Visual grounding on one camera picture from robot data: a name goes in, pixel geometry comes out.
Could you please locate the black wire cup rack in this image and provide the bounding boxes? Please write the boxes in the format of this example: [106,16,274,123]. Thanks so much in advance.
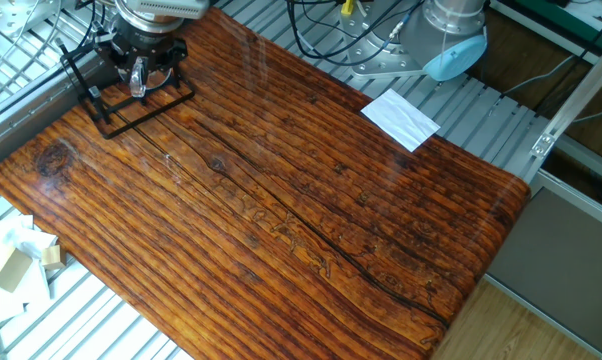
[55,37,197,140]

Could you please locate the large wooden block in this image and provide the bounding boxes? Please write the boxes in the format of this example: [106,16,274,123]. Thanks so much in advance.
[0,244,35,294]

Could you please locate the wood grain table mat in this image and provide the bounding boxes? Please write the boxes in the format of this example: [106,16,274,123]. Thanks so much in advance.
[0,7,532,360]

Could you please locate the crumpled white paper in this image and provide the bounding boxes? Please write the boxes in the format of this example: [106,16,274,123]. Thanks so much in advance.
[0,214,60,326]

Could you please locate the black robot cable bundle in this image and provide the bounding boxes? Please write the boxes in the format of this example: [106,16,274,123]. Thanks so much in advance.
[285,0,427,69]

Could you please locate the white paper sheet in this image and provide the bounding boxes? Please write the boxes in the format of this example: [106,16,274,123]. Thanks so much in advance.
[360,88,441,153]

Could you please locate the perforated aluminium plate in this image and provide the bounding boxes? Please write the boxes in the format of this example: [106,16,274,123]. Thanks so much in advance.
[0,0,62,36]

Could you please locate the grey flat panel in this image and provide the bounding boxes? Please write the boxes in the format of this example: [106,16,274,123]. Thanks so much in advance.
[485,187,602,360]

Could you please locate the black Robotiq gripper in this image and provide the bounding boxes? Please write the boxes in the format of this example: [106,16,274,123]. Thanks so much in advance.
[94,27,190,84]

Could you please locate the aluminium frame beam with bracket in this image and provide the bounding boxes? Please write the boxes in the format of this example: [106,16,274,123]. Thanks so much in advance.
[529,34,602,161]

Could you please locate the clear glass cup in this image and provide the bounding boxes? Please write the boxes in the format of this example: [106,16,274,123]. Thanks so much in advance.
[128,55,175,99]

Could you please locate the small wooden block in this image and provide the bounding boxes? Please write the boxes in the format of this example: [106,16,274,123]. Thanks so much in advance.
[40,244,68,271]

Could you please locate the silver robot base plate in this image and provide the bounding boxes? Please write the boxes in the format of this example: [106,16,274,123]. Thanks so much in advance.
[338,0,427,79]

